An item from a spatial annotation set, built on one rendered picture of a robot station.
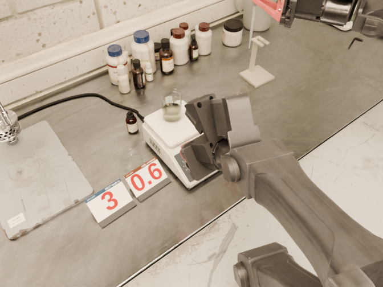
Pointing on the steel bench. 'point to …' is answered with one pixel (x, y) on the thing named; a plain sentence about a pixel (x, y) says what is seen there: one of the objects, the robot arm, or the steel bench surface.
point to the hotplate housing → (165, 155)
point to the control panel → (183, 166)
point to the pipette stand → (259, 74)
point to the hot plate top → (163, 133)
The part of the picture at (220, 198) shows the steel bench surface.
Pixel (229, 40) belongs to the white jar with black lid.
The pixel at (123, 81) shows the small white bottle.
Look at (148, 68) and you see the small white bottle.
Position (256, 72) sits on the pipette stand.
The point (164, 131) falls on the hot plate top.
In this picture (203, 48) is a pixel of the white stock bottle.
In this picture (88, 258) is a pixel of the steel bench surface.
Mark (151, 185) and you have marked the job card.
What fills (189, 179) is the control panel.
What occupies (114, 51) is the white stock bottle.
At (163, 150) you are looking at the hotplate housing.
